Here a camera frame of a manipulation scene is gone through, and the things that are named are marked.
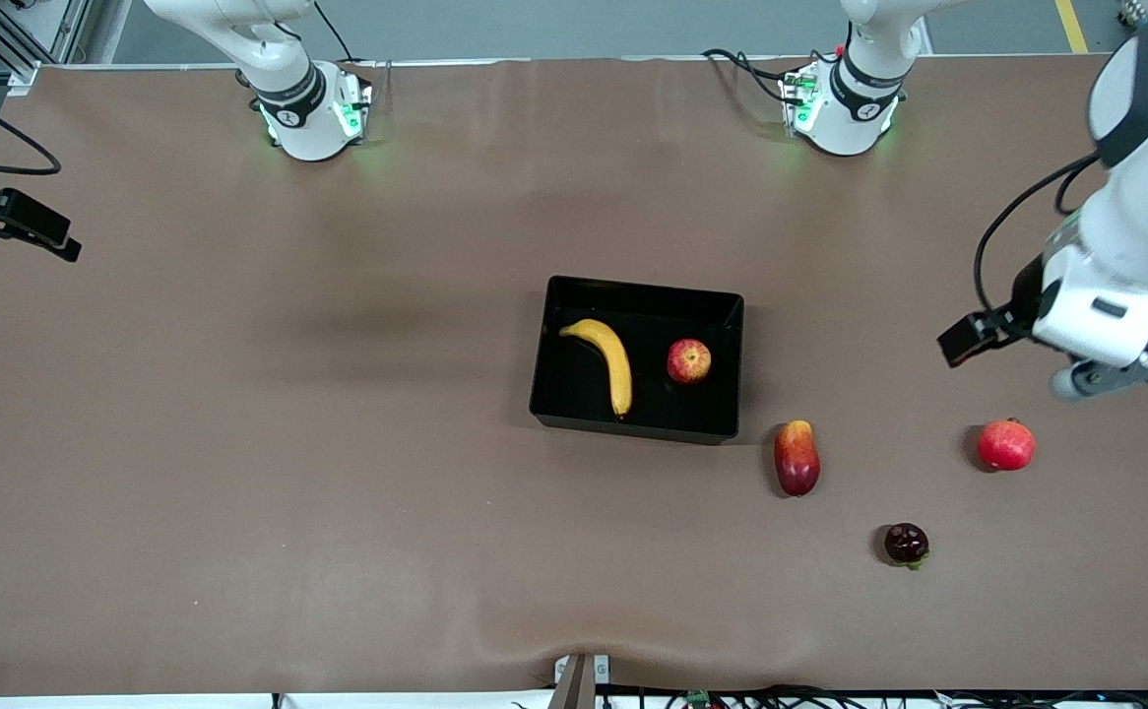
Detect red yellow striped apple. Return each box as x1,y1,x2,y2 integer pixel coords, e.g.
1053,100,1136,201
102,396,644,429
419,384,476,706
667,339,713,386

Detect yellow banana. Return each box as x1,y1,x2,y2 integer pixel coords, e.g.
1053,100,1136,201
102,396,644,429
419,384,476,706
559,318,634,419

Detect black rectangular plastic box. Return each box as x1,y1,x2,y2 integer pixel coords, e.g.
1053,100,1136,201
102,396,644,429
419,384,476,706
529,276,745,446

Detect pink red pomegranate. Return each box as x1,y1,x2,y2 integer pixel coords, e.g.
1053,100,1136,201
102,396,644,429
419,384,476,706
977,418,1037,473

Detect red orange mango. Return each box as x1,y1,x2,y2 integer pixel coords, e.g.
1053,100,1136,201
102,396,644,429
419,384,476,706
774,420,822,497

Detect dark purple mangosteen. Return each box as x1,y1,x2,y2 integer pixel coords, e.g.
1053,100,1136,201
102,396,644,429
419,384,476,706
883,523,931,570

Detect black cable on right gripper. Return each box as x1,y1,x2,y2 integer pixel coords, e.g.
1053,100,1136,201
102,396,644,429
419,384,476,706
0,84,63,178

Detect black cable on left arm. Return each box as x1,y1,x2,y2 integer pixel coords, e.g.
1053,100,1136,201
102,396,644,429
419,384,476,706
972,151,1105,316

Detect aluminium frame with diagonal struts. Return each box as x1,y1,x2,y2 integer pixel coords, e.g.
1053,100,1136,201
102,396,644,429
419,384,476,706
0,0,93,92

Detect black cable at right arm base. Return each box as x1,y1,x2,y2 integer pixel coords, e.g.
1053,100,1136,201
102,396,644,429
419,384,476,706
313,0,383,70

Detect black cables at left arm base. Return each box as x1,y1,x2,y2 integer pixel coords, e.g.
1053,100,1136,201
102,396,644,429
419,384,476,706
700,47,797,104

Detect metal bracket at table edge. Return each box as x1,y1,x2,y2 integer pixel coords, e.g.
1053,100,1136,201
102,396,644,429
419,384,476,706
552,653,611,709

